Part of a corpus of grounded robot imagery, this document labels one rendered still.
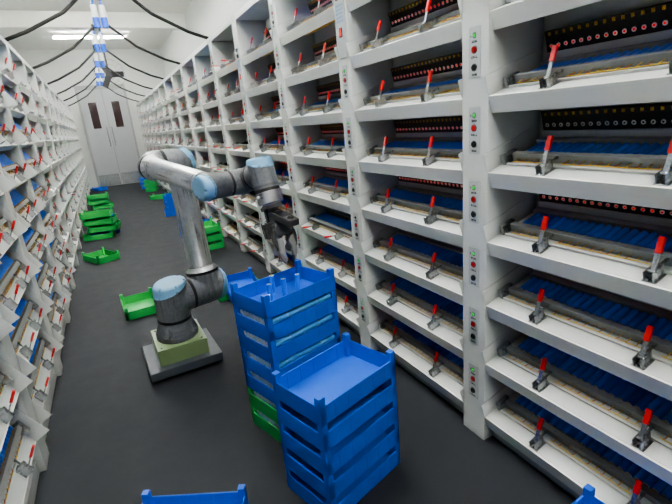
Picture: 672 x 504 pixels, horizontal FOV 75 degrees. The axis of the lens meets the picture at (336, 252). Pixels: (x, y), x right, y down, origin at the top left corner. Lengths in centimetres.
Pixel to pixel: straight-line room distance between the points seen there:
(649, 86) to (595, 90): 10
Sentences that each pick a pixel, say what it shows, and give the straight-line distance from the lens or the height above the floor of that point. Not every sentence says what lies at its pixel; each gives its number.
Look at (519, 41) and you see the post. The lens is 136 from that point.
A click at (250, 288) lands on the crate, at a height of 52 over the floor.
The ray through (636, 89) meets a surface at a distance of 105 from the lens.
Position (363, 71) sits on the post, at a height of 122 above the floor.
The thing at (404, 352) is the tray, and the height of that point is 10.
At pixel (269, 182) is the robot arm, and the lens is 153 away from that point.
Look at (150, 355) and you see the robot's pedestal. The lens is 232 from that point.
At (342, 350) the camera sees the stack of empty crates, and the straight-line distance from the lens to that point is 145.
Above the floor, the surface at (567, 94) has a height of 106.
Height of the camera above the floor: 106
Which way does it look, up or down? 17 degrees down
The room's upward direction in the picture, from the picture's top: 5 degrees counter-clockwise
